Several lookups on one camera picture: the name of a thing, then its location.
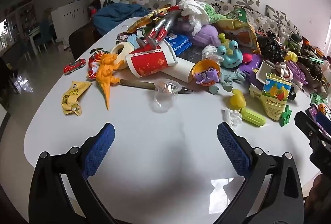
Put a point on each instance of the olive green pen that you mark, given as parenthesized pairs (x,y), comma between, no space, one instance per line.
(149,85)

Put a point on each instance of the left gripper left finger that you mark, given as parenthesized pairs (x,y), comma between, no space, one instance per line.
(60,191)

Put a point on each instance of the red white paper cup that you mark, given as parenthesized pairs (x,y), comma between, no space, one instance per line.
(150,60)

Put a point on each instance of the red toy car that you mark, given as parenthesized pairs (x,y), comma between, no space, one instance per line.
(78,64)

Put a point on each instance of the clear plastic cup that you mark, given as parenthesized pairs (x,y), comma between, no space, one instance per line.
(165,94)

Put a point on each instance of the floral sofa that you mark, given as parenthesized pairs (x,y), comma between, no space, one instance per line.
(249,11)

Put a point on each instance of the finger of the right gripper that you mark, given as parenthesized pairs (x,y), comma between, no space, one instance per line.
(312,131)

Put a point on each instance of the white cabinet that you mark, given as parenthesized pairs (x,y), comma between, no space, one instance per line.
(68,18)

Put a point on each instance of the fruit print juice carton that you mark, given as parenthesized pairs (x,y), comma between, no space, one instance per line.
(275,95)

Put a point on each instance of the yellow snack wrapper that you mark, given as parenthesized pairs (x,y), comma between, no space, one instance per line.
(70,99)

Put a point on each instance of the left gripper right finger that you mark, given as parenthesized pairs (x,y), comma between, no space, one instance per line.
(271,191)

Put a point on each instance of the purple plush turtle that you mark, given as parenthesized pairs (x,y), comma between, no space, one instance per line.
(208,35)

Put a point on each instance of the orange capsule ball toy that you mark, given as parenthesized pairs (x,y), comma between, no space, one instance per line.
(206,72)

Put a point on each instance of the blue bean bag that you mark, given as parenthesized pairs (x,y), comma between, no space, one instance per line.
(109,17)

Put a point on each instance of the light blue wing toy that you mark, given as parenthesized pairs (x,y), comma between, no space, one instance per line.
(132,40)

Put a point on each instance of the silver red ultraman figure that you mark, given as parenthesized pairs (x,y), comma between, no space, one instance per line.
(161,28)

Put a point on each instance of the yellow rubber duck toy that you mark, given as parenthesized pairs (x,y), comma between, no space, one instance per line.
(237,99)

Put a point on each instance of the cream tape roll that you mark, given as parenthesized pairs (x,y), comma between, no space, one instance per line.
(122,50)

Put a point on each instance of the white crumpled plastic bag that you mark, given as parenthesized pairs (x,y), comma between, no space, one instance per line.
(196,13)

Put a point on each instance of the green plastic popsicle toy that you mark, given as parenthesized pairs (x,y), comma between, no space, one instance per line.
(252,117)

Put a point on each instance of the pink plastic toy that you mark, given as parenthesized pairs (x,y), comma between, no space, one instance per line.
(247,58)

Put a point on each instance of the green plush toy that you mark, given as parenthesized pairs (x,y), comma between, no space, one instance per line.
(214,17)

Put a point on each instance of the orange dinosaur toy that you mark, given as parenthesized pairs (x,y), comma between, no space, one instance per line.
(104,75)

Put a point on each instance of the teal frog toy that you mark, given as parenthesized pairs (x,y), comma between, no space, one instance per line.
(230,52)

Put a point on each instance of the gold foil snack bag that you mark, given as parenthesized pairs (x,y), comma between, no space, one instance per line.
(147,19)

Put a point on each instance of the crumpled white tissue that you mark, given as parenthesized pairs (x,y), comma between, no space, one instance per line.
(232,117)

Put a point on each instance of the blue tissue pack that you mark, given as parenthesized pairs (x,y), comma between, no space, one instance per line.
(178,42)

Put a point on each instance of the red strawberry snack packet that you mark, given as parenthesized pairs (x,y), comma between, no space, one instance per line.
(94,62)

